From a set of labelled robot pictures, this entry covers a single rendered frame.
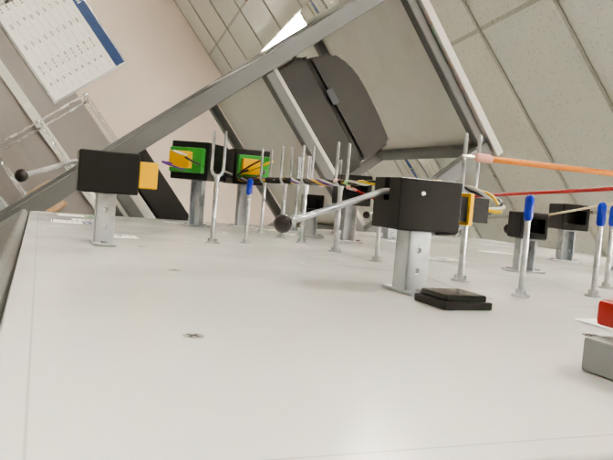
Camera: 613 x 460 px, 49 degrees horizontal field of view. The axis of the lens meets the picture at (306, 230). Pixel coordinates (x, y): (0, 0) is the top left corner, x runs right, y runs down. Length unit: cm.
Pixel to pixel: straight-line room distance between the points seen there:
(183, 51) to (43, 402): 817
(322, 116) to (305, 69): 11
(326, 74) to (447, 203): 109
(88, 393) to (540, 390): 17
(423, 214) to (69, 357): 32
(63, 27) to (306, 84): 685
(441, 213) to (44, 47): 783
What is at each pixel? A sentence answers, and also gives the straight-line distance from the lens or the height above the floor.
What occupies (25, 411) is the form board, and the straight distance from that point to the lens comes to 22.
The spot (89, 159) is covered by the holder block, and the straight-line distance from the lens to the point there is 73.
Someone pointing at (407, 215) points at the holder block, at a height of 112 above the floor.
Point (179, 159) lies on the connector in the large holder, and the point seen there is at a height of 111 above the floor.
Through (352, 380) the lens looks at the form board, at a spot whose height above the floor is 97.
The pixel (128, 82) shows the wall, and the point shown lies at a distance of 821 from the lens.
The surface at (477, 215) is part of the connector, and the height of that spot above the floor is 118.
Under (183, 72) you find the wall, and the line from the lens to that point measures 831.
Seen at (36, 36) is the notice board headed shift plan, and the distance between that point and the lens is 830.
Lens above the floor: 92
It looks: 15 degrees up
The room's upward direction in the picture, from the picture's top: 55 degrees clockwise
